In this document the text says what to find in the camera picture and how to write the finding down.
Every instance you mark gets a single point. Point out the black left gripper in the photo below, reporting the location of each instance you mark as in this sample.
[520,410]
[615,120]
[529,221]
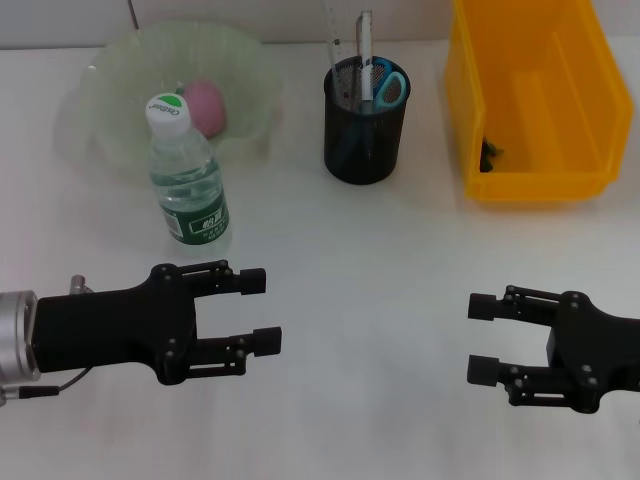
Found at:
[115,330]

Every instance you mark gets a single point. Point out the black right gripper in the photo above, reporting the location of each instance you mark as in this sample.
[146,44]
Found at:
[600,350]

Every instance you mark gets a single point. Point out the clear green-label water bottle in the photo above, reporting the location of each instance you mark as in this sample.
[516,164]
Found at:
[192,210]

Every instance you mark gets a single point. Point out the green silver wrapper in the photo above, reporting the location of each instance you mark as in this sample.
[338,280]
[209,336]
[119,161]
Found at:
[489,155]

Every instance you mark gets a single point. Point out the pink peach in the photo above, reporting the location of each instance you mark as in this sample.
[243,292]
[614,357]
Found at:
[207,107]

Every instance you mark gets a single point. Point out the blue teal scissors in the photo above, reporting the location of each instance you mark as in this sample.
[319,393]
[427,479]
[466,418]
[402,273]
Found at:
[387,87]

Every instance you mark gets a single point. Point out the transparent plastic ruler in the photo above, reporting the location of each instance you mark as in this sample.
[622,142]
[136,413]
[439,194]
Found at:
[336,50]

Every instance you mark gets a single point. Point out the silver ballpoint pen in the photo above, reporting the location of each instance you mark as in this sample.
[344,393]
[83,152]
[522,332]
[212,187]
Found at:
[366,60]

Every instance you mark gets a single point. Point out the black mesh pen holder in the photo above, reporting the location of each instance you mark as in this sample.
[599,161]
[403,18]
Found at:
[367,150]

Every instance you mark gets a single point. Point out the green glass fruit plate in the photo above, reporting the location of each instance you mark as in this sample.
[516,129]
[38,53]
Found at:
[110,75]

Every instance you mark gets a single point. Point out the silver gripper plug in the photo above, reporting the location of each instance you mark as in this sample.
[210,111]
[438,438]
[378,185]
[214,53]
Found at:
[79,285]

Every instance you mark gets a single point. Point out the yellow plastic bin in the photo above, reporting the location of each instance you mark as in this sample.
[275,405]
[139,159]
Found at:
[540,100]

